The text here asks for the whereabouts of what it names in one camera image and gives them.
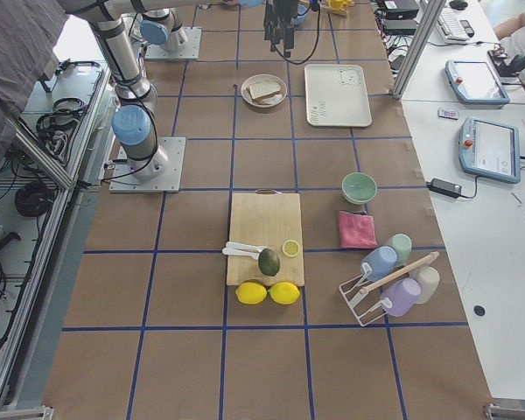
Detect white keyboard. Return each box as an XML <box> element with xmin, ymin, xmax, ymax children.
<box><xmin>437</xmin><ymin>8</ymin><xmax>470</xmax><ymax>44</ymax></box>

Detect cream bear tray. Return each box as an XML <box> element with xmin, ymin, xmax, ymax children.
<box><xmin>304</xmin><ymin>64</ymin><xmax>372</xmax><ymax>128</ymax></box>

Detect aluminium frame post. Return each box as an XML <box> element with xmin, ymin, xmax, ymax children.
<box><xmin>392</xmin><ymin>0</ymin><xmax>445</xmax><ymax>100</ymax></box>

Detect blue bowl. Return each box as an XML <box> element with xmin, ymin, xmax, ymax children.
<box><xmin>292</xmin><ymin>3</ymin><xmax>309</xmax><ymax>26</ymax></box>

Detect beige cup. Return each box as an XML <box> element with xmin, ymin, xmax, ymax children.
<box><xmin>409</xmin><ymin>266</ymin><xmax>440</xmax><ymax>305</ymax></box>

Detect avocado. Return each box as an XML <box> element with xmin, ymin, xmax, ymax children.
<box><xmin>257</xmin><ymin>248</ymin><xmax>281</xmax><ymax>277</ymax></box>

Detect teach pendant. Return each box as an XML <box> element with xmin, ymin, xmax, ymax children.
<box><xmin>444</xmin><ymin>60</ymin><xmax>510</xmax><ymax>106</ymax></box>
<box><xmin>458</xmin><ymin>117</ymin><xmax>521</xmax><ymax>184</ymax></box>

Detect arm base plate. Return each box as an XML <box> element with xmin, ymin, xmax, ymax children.
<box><xmin>145</xmin><ymin>27</ymin><xmax>202</xmax><ymax>61</ymax></box>
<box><xmin>108</xmin><ymin>136</ymin><xmax>186</xmax><ymax>193</ymax></box>

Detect fried egg toy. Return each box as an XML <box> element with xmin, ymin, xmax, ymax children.
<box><xmin>262</xmin><ymin>94</ymin><xmax>284</xmax><ymax>107</ymax></box>

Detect near teach pendant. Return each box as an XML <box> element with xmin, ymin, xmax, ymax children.
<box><xmin>458</xmin><ymin>117</ymin><xmax>521</xmax><ymax>184</ymax></box>

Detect light green bowl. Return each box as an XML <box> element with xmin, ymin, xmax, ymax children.
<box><xmin>341</xmin><ymin>172</ymin><xmax>377</xmax><ymax>205</ymax></box>

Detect bread slice from board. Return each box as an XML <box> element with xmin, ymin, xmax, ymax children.
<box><xmin>248</xmin><ymin>80</ymin><xmax>281</xmax><ymax>101</ymax></box>

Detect left yellow lemon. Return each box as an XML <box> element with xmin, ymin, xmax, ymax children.
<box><xmin>235</xmin><ymin>282</ymin><xmax>268</xmax><ymax>305</ymax></box>

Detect grey curtain cloth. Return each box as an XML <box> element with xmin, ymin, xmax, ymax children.
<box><xmin>0</xmin><ymin>1</ymin><xmax>67</xmax><ymax>161</ymax></box>

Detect white wire cup rack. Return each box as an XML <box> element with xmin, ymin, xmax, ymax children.
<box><xmin>338</xmin><ymin>250</ymin><xmax>440</xmax><ymax>327</ymax></box>

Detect bread slice on plate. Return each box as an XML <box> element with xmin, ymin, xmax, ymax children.
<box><xmin>245</xmin><ymin>89</ymin><xmax>263</xmax><ymax>105</ymax></box>

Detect blue cup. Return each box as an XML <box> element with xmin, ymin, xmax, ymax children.
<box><xmin>360</xmin><ymin>246</ymin><xmax>397</xmax><ymax>282</ymax></box>

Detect green cup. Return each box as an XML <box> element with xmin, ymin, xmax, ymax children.
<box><xmin>385</xmin><ymin>233</ymin><xmax>412</xmax><ymax>266</ymax></box>

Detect yellow lemon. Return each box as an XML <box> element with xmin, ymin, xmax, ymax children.
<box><xmin>269</xmin><ymin>282</ymin><xmax>301</xmax><ymax>305</ymax></box>
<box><xmin>235</xmin><ymin>282</ymin><xmax>268</xmax><ymax>305</ymax></box>

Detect white spoon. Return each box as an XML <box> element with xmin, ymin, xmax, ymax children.
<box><xmin>221</xmin><ymin>241</ymin><xmax>266</xmax><ymax>260</ymax></box>

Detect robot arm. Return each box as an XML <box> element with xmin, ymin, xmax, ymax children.
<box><xmin>59</xmin><ymin>1</ymin><xmax>205</xmax><ymax>182</ymax></box>
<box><xmin>139</xmin><ymin>8</ymin><xmax>189</xmax><ymax>53</ymax></box>

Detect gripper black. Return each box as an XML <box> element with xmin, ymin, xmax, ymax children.
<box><xmin>263</xmin><ymin>0</ymin><xmax>298</xmax><ymax>57</ymax></box>

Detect half lemon slice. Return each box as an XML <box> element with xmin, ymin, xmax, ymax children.
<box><xmin>282</xmin><ymin>239</ymin><xmax>301</xmax><ymax>258</ymax></box>

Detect small card packet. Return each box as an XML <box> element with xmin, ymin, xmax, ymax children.
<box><xmin>437</xmin><ymin>108</ymin><xmax>459</xmax><ymax>121</ymax></box>

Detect far teach pendant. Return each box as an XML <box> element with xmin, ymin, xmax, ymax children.
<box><xmin>444</xmin><ymin>60</ymin><xmax>510</xmax><ymax>106</ymax></box>

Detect right yellow lemon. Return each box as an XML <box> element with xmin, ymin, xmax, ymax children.
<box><xmin>269</xmin><ymin>282</ymin><xmax>301</xmax><ymax>305</ymax></box>

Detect yellow mug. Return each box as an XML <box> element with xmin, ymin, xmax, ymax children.
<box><xmin>323</xmin><ymin>0</ymin><xmax>354</xmax><ymax>10</ymax></box>

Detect purple cup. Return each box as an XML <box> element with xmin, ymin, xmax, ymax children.
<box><xmin>380</xmin><ymin>277</ymin><xmax>422</xmax><ymax>317</ymax></box>

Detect pink cloth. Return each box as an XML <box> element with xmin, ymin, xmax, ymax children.
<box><xmin>339</xmin><ymin>211</ymin><xmax>377</xmax><ymax>249</ymax></box>

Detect black power adapter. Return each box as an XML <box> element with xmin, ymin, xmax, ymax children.
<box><xmin>426</xmin><ymin>178</ymin><xmax>462</xmax><ymax>199</ymax></box>

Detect wooden cutting board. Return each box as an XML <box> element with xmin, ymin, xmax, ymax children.
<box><xmin>226</xmin><ymin>192</ymin><xmax>305</xmax><ymax>286</ymax></box>

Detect wooden mug rack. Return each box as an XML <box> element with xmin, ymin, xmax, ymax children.
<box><xmin>327</xmin><ymin>8</ymin><xmax>348</xmax><ymax>18</ymax></box>

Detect white round plate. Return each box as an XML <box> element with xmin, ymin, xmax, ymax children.
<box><xmin>241</xmin><ymin>73</ymin><xmax>288</xmax><ymax>109</ymax></box>

